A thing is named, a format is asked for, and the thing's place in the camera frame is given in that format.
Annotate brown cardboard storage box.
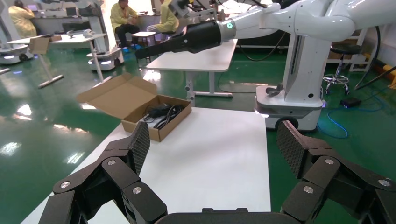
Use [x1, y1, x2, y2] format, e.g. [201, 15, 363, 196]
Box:
[76, 72, 192, 143]

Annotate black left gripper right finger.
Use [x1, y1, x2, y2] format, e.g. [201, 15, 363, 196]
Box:
[276, 119, 396, 224]

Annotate blue floor cable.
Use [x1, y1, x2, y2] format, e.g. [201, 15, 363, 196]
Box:
[317, 88, 389, 140]

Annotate grey curved part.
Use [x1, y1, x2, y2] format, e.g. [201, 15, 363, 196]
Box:
[265, 83, 284, 98]

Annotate white wheeled column robot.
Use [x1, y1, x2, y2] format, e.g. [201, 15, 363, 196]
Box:
[77, 0, 125, 72]
[0, 0, 34, 64]

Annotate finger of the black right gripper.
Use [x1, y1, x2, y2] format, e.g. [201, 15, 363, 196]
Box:
[137, 43, 187, 60]
[134, 33, 187, 57]

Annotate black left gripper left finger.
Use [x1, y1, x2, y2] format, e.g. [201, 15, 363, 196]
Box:
[38, 121, 168, 224]

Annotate thick black cable bundle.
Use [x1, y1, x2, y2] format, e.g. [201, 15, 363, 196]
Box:
[354, 26, 396, 90]

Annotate person in yellow coat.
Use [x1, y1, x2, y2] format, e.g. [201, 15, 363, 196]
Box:
[147, 0, 180, 35]
[8, 0, 37, 39]

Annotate seated person yellow coat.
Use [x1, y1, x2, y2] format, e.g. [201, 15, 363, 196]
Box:
[110, 0, 141, 49]

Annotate long white table T legs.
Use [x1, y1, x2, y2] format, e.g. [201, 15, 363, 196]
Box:
[7, 32, 113, 89]

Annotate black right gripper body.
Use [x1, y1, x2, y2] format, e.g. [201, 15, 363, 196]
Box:
[181, 20, 223, 55]

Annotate chrome stool black seat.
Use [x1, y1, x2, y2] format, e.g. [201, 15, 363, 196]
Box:
[322, 43, 363, 96]

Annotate black power brick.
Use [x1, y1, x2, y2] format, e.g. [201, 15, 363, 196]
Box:
[339, 97, 362, 109]

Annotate white robot part on table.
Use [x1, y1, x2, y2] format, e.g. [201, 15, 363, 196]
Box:
[66, 28, 96, 39]

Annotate white own robot body column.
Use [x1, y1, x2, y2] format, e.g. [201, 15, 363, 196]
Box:
[255, 33, 333, 132]

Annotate open flat cardboard box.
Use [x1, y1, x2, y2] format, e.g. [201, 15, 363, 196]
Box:
[28, 35, 63, 56]

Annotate black power adapter thin lead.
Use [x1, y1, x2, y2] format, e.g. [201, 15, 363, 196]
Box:
[142, 103, 172, 120]

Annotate white table rounded corners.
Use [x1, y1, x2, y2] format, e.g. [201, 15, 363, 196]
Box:
[146, 38, 238, 106]

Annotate coiled thick black power cord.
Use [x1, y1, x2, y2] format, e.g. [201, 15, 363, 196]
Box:
[154, 104, 185, 130]

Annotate black hanging cable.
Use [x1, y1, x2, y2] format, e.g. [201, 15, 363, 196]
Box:
[238, 31, 287, 63]

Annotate small white square stool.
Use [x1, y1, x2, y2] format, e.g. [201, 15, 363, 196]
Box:
[131, 31, 157, 47]

